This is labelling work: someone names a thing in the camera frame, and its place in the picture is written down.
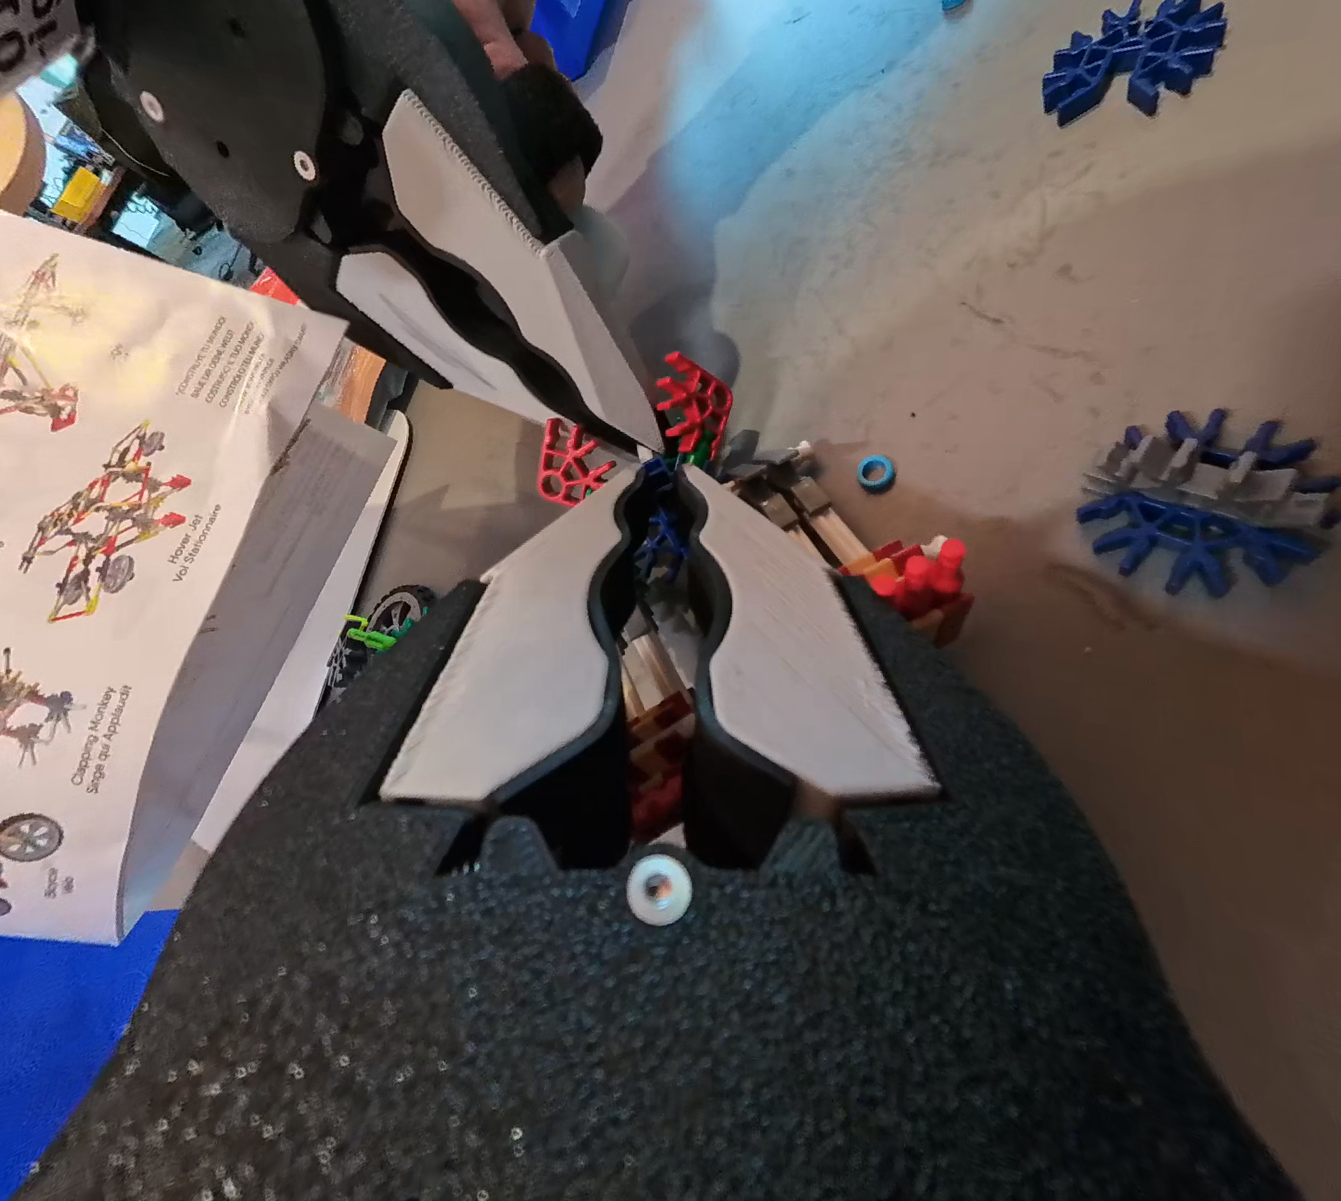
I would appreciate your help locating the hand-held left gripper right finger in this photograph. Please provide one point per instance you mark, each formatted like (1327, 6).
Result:
(806, 687)

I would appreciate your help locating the light wooden desk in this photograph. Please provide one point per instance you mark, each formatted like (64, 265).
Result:
(15, 157)

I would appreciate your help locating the large blue plastic bin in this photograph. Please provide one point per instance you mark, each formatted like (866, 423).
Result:
(63, 1033)

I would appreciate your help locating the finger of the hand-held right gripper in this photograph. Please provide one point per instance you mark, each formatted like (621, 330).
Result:
(419, 310)
(482, 215)

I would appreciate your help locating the red fan connector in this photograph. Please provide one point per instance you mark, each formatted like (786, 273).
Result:
(571, 467)

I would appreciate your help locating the blue grey snowflake connector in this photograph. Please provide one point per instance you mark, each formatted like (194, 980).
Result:
(1194, 530)

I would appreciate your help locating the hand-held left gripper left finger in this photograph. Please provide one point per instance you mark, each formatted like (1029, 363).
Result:
(513, 687)

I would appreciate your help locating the toy instruction booklet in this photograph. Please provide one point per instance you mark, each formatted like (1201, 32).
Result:
(135, 540)

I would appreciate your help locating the grey wheel with black tyre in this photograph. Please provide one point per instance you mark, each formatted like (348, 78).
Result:
(398, 608)

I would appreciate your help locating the lime green clip connector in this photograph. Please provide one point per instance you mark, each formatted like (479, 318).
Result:
(369, 636)

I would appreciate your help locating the white book stand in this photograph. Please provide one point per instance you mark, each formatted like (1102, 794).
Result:
(293, 698)

